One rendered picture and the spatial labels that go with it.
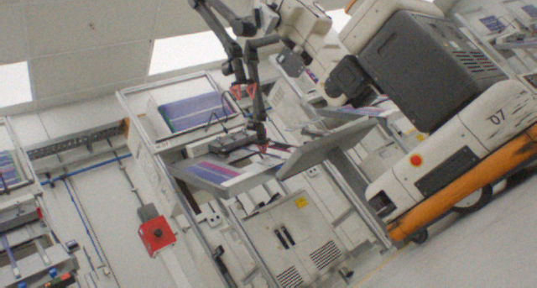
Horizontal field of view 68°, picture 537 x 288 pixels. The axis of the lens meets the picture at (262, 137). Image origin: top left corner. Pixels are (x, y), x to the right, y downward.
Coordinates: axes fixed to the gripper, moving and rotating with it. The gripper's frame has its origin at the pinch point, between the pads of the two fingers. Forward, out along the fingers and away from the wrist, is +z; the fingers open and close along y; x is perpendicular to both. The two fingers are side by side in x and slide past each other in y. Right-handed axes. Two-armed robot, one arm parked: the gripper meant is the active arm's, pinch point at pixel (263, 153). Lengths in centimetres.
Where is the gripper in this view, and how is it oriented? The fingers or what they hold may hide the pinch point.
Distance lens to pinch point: 258.5
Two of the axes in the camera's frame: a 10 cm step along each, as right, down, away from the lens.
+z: 1.3, 9.5, 2.9
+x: 6.3, 1.5, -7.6
